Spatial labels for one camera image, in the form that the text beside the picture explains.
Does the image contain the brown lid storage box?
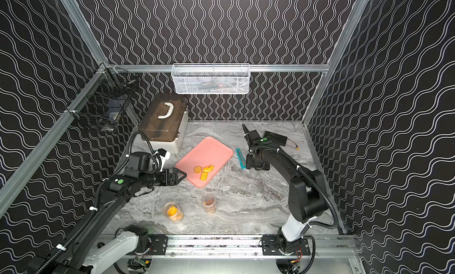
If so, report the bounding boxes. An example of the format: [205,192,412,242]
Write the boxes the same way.
[139,93,189,154]

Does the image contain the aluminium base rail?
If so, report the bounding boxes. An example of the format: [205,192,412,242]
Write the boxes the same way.
[142,234,357,259]

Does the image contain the teal utility knife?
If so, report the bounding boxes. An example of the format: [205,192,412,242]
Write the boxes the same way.
[235,148,246,169]

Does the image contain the pink plastic tray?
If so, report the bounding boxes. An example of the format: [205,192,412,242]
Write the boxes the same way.
[175,137,233,189]

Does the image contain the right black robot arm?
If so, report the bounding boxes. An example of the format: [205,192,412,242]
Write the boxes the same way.
[242,125,339,255]

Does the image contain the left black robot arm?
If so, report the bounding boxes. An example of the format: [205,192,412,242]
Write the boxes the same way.
[28,131,187,274]

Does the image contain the black wire basket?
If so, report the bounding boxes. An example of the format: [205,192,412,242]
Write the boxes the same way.
[71,68,139,133]

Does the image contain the white wire basket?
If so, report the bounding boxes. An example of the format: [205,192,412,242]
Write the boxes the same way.
[171,63,251,95]

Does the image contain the orange fish cookie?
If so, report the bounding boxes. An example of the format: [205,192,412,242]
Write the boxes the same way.
[203,165,214,173]

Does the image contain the clear jar orange cookies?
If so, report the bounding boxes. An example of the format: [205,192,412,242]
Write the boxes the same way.
[163,202,184,224]

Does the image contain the clear jar brown cookies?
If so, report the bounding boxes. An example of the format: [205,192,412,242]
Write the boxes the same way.
[201,193,216,214]

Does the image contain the black battery pack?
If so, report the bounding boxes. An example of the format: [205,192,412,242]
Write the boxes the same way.
[264,131,288,146]

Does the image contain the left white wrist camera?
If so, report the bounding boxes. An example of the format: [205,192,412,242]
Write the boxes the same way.
[155,148,171,172]

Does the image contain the yellow square waffle cookie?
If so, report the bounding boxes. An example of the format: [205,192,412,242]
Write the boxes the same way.
[200,172,208,181]

